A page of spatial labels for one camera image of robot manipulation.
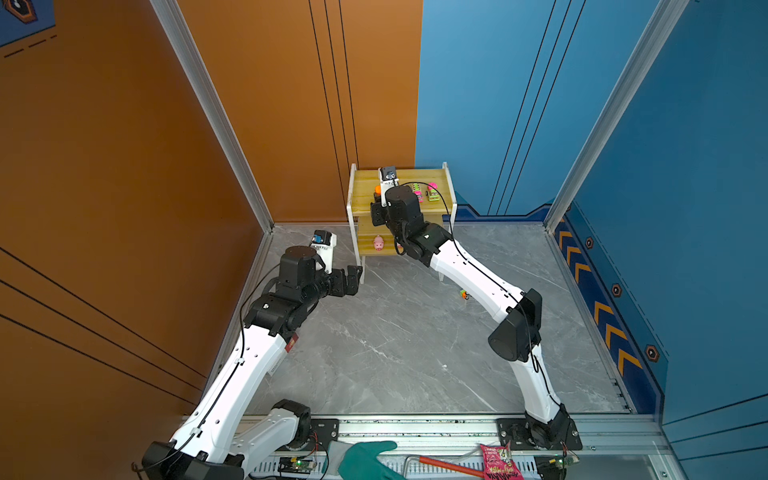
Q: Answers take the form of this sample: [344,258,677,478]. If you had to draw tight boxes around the green circuit board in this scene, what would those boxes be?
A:
[277,457,318,476]

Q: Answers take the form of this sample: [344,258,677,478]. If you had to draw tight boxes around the yellow wooden two-tier shelf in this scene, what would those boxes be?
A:
[346,162,458,266]

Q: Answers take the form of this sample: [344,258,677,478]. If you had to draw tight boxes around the green truck pink tank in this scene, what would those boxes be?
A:
[427,183,441,202]

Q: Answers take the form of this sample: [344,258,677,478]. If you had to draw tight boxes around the pink green toy car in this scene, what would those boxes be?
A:
[411,183,424,203]

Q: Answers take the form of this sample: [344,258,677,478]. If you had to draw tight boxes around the pink snack bag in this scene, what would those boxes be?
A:
[480,445,523,480]

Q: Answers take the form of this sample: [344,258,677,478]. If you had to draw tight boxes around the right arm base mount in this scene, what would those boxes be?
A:
[495,416,583,451]

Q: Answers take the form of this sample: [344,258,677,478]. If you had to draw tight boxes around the pink pig toy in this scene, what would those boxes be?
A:
[373,235,385,251]

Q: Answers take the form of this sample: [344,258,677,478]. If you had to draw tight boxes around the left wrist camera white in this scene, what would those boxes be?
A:
[310,230,337,274]

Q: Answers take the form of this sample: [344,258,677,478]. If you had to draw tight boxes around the red white cardboard box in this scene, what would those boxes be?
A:
[284,333,299,353]

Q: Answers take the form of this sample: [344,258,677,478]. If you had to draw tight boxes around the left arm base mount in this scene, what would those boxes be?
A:
[277,418,340,452]

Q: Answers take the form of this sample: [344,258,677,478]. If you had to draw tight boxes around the red handled tool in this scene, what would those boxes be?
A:
[402,456,485,479]

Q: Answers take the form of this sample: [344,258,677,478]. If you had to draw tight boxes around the green rubber glove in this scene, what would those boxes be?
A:
[328,441,405,480]

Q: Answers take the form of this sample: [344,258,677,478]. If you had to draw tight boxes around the aluminium rail frame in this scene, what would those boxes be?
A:
[237,412,685,479]

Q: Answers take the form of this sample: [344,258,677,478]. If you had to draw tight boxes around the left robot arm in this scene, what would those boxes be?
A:
[131,242,363,479]

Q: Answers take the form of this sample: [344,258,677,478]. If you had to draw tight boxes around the small board right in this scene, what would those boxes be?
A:
[550,451,580,470]

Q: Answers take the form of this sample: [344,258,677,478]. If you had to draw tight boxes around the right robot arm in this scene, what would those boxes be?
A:
[370,185,574,449]

